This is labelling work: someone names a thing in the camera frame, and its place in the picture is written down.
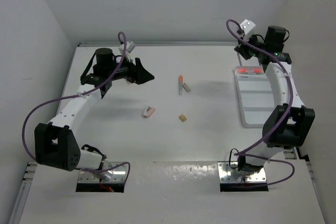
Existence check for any white compartment tray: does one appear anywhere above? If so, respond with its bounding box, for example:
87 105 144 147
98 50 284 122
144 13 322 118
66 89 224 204
234 66 275 129

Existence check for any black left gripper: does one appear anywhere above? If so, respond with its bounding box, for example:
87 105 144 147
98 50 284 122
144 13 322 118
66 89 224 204
106 54 153 84

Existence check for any orange capped grey marker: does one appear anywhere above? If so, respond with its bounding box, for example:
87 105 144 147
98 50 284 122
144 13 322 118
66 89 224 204
178 75 183 95

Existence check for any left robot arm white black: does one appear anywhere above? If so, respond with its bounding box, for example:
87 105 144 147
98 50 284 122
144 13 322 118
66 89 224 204
34 48 154 171

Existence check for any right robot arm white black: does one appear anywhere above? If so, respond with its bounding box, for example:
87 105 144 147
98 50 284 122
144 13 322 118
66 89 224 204
234 26 315 174

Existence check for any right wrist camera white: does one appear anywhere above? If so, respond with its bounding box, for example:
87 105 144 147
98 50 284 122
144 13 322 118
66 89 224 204
238 19 256 37

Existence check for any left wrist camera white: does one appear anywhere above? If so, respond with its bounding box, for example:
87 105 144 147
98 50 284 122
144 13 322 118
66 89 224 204
119 41 136 62

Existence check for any metal mounting plate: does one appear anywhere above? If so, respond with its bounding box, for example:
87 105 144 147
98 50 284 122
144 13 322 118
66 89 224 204
217 161 267 184
78 161 129 184

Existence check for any pink red highlighter pen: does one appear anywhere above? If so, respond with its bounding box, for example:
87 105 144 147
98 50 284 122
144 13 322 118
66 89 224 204
236 68 264 74

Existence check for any tan eraser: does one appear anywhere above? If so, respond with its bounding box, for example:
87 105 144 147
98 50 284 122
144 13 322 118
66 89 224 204
178 114 187 122

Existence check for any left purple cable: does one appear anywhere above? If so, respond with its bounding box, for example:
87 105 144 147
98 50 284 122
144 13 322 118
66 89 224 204
22 31 131 176

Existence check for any metal mounting plate right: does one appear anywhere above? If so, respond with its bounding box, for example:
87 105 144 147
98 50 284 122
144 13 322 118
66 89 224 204
217 161 267 184

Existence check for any metal mounting plate left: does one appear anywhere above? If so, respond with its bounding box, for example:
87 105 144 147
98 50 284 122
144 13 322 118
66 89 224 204
78 161 129 184

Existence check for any grey brown eraser block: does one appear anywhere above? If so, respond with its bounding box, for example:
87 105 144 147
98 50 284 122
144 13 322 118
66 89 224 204
182 83 191 92

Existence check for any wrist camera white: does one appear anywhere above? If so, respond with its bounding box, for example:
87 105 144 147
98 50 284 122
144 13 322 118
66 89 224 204
238 19 256 37
119 41 136 62

